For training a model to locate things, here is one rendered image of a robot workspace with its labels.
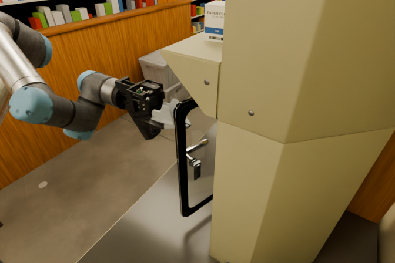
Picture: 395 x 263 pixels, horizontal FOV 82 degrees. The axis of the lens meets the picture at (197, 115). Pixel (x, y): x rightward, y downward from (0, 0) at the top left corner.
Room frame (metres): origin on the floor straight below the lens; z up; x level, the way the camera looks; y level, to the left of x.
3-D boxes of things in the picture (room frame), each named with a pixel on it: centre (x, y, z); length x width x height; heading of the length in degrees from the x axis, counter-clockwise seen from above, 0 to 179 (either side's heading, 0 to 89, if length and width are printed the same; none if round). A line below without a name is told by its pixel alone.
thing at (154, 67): (2.75, 0.38, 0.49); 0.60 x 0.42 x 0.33; 147
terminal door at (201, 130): (0.48, -0.07, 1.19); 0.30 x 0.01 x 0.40; 127
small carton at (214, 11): (0.43, -0.04, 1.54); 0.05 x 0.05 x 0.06; 65
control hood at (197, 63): (0.48, -0.07, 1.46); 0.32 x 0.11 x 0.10; 147
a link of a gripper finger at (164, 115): (0.43, 0.07, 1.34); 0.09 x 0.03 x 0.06; 57
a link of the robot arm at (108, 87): (0.55, 0.21, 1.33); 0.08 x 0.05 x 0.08; 147
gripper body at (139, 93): (0.50, 0.15, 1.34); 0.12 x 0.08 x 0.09; 57
